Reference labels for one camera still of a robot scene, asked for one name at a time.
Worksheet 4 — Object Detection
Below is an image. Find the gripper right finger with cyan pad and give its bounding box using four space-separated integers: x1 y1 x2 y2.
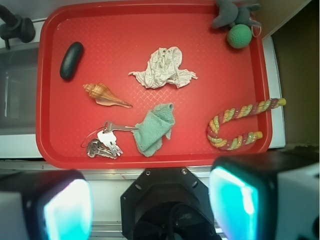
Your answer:
209 150 320 240

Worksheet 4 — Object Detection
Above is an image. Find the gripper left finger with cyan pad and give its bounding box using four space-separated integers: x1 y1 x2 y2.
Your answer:
0 170 94 240

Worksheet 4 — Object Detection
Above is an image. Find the orange spiral conch shell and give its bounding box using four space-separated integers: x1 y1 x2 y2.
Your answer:
82 83 133 108

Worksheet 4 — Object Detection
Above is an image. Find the bunch of silver keys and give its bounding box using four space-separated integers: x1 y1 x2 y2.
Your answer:
80 121 139 160

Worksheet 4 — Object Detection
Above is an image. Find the green folded washcloth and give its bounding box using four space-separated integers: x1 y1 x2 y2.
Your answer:
133 103 176 158

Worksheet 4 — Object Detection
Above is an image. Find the red plastic tray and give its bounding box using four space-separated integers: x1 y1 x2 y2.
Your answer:
36 0 270 169

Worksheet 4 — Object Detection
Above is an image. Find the stainless steel sink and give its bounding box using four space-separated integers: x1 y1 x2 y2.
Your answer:
0 43 39 135

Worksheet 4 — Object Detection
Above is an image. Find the black oval stone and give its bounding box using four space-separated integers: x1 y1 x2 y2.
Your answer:
59 41 84 81

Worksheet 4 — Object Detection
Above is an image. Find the green rubber ball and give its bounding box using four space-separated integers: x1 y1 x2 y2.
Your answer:
227 24 252 49

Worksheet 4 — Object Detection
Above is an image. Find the crumpled white cloth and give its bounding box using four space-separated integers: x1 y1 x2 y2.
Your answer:
128 46 198 89

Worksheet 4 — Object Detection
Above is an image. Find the brown cardboard box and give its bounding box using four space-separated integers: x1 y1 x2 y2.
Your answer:
255 0 320 148

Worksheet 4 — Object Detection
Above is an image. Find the grey plush toy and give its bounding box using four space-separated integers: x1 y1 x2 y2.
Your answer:
211 0 262 38

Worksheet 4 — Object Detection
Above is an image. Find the striped rope dog toy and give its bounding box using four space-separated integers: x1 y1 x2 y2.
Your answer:
206 97 287 151

